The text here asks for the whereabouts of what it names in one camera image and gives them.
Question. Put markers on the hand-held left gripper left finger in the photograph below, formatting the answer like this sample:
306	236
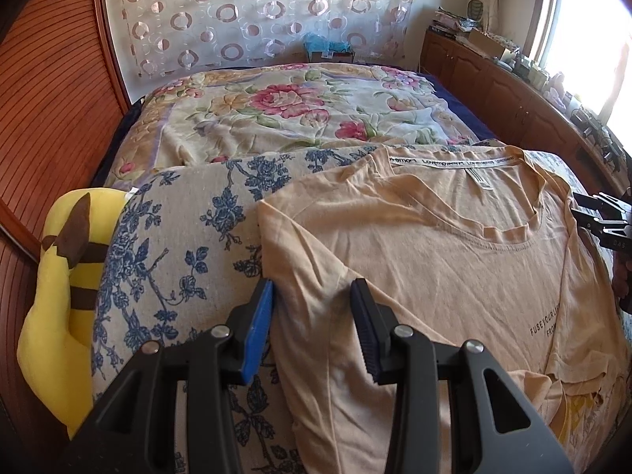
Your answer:
256	331

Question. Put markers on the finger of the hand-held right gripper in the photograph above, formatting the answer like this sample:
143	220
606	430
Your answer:
600	202
600	221

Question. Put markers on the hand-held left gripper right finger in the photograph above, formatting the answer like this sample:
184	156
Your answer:
368	340

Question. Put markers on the beige printed t-shirt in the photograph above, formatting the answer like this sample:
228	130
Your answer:
419	256

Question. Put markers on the person's right hand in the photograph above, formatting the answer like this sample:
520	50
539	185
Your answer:
623	284

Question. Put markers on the row of small bottles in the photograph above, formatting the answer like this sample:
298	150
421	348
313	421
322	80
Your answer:
572	103

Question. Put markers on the blue floral bedsheet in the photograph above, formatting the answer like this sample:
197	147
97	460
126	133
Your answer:
173	237

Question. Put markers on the low wooden cabinet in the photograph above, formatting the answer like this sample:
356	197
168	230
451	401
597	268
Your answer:
493	79

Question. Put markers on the window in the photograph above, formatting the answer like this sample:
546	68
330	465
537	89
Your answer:
582	34

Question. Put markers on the cardboard box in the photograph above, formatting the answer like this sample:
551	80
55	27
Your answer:
486	42

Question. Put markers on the yellow plush toy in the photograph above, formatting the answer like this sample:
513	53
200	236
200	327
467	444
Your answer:
54	335

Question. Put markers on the small round desk fan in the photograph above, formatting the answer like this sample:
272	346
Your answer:
476	10

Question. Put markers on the pile of papers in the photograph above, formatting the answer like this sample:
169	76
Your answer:
447	22

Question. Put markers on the teal cloth bundle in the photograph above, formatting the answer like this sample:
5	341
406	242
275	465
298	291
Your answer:
321	44

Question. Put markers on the sheer circle-patterned curtain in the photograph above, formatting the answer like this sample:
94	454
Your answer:
247	10

